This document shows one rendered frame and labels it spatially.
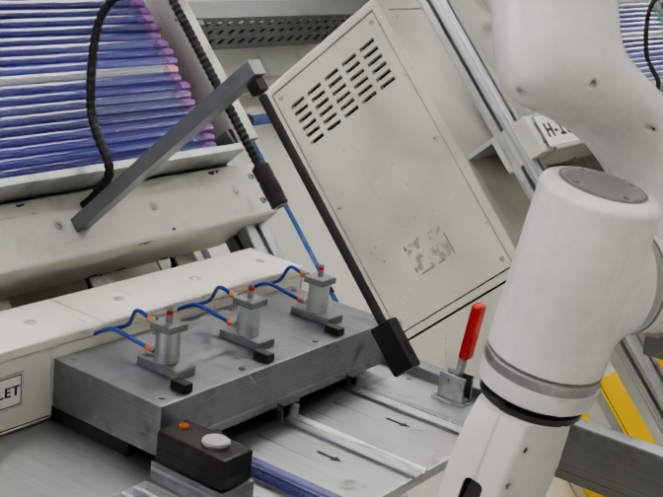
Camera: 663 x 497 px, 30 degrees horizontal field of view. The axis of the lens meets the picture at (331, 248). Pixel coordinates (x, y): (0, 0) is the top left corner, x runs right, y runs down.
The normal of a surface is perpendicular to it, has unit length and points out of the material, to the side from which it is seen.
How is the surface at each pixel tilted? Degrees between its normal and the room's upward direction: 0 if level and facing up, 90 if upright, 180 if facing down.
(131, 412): 90
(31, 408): 133
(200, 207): 90
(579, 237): 102
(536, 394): 109
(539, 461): 143
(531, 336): 94
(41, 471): 43
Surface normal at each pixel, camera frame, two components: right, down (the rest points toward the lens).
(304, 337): 0.11, -0.95
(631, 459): -0.60, 0.17
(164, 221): 0.66, -0.46
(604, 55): 0.48, -0.07
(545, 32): -0.31, -0.04
